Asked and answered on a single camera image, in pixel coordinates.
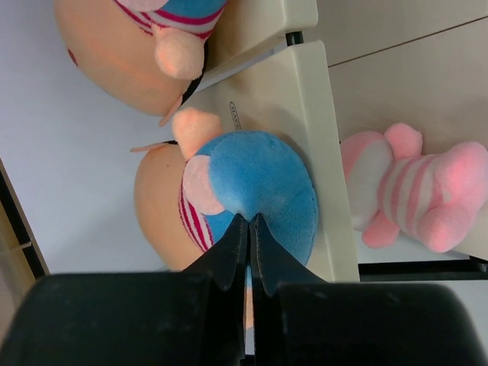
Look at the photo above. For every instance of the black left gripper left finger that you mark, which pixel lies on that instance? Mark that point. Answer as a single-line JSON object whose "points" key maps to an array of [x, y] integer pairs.
{"points": [[226, 261]]}

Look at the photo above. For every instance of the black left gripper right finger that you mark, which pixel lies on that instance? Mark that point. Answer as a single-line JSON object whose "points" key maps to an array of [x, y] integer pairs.
{"points": [[272, 266]]}

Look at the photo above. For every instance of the peach doll blue pants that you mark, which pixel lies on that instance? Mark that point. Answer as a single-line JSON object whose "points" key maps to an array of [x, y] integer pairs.
{"points": [[151, 55], [187, 191]]}

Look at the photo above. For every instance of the pink striped plush bottom shelf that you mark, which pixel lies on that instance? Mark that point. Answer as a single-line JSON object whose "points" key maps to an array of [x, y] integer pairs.
{"points": [[393, 188]]}

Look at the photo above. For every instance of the beige three-tier shelf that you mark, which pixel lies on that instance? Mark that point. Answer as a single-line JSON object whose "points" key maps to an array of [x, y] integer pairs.
{"points": [[318, 71]]}

